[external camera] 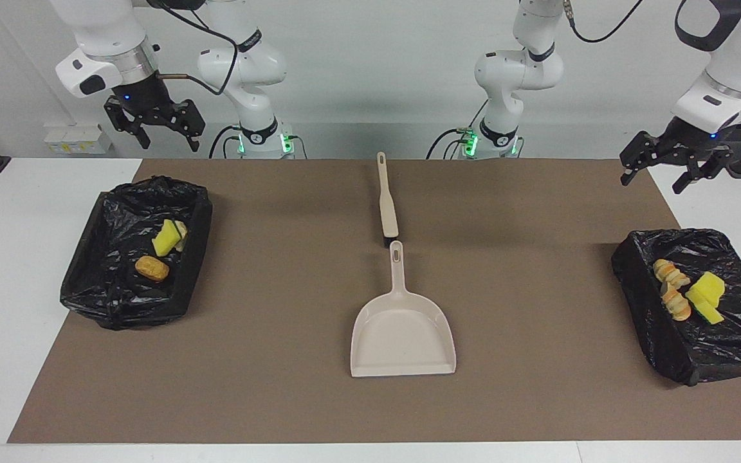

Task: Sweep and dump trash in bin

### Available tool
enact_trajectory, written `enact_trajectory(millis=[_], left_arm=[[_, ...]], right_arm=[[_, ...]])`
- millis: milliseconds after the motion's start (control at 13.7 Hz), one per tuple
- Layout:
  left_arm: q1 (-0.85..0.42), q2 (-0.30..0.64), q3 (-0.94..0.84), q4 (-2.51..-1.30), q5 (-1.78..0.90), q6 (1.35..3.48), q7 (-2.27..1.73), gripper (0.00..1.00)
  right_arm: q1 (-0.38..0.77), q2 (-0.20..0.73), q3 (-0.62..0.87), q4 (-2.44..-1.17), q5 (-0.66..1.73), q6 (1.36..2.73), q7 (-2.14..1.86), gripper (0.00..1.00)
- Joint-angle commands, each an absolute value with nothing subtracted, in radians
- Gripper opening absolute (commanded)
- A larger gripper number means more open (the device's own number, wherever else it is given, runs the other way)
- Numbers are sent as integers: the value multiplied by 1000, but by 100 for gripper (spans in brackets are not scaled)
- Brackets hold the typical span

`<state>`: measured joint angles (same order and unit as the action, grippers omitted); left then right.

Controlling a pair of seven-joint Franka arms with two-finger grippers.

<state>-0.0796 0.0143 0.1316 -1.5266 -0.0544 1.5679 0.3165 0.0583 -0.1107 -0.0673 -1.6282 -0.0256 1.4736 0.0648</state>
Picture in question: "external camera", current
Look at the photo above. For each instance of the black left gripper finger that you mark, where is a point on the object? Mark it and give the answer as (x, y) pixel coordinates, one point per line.
(644, 151)
(705, 164)

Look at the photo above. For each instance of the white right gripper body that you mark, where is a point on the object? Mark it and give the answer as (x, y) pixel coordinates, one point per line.
(107, 71)

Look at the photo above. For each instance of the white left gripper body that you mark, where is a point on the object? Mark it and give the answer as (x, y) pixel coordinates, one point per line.
(721, 106)

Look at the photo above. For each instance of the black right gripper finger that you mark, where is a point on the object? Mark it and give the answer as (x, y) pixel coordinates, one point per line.
(127, 119)
(185, 122)

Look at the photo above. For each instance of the orange striped sponge piece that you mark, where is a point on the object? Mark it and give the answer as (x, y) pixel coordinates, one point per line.
(182, 235)

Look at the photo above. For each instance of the beige foam chunk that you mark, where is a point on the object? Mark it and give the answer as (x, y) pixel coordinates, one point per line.
(676, 305)
(669, 273)

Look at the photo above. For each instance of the green and yellow sponge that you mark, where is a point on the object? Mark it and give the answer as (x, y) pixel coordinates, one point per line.
(166, 239)

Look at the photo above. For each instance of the yellow sponge piece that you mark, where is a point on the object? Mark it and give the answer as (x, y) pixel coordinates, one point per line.
(710, 315)
(706, 288)

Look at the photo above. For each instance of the brown oval foam lump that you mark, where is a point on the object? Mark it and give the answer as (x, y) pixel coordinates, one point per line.
(152, 269)

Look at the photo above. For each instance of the beige hand brush black bristles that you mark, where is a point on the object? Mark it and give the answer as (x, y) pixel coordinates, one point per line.
(388, 212)

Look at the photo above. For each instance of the beige plastic dustpan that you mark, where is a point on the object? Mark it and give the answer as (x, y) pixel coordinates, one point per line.
(402, 334)

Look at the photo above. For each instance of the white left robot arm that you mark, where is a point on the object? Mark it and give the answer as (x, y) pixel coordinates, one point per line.
(512, 71)

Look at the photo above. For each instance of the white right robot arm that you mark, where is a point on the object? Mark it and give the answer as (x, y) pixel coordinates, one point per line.
(248, 71)

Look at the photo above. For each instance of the black bag-lined bin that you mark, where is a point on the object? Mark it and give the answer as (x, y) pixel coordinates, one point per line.
(107, 289)
(731, 347)

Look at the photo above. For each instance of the brown table mat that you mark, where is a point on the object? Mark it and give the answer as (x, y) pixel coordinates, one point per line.
(370, 411)

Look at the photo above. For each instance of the white wall socket box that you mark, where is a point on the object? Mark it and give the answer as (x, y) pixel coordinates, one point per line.
(78, 138)

